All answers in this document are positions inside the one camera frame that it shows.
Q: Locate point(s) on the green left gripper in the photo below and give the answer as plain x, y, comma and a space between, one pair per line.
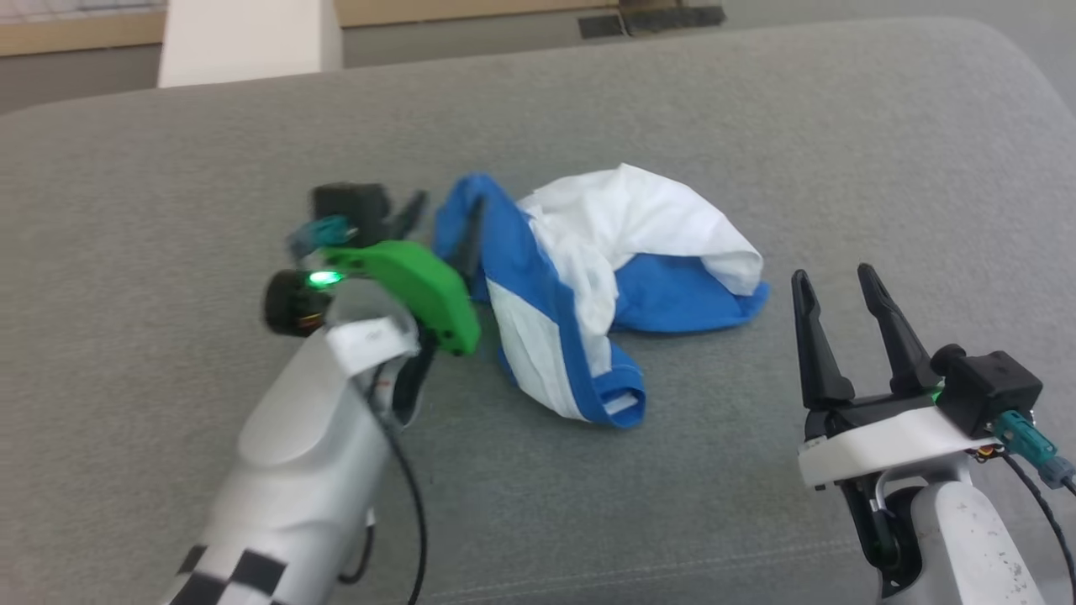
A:
420, 281

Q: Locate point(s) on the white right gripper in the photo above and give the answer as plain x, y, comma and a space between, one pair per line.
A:
883, 441

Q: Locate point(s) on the blue and white garment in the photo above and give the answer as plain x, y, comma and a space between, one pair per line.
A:
639, 218

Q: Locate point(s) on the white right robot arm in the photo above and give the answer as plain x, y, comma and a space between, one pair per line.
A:
967, 538

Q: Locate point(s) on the wooden skirting board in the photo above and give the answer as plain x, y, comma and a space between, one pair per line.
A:
76, 34
471, 12

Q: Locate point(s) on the grey padded table surface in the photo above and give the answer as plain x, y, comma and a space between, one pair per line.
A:
756, 126

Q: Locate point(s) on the small black floor grille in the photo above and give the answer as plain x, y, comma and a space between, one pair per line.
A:
601, 27

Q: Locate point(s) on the white pillar panel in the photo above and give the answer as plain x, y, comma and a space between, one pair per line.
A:
244, 42

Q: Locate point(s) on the long black floor mat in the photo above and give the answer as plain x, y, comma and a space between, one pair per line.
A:
677, 18

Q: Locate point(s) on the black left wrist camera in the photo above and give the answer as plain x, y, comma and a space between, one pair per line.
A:
351, 210

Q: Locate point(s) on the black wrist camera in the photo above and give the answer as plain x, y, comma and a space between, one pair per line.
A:
992, 386
351, 210

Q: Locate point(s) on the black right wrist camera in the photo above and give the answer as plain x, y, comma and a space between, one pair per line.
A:
992, 386

